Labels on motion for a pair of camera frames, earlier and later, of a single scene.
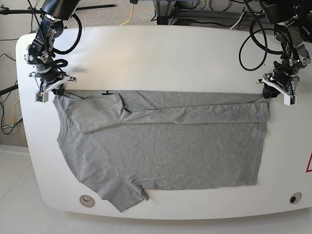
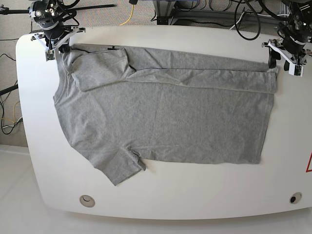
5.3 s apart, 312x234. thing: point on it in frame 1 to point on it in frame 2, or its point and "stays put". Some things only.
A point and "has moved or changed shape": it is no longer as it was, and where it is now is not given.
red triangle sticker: [307, 169] stays put
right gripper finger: [266, 91] to [273, 56]
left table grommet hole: [87, 201] stays put
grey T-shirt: [125, 142] has moved or changed shape
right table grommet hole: [295, 198] stays put
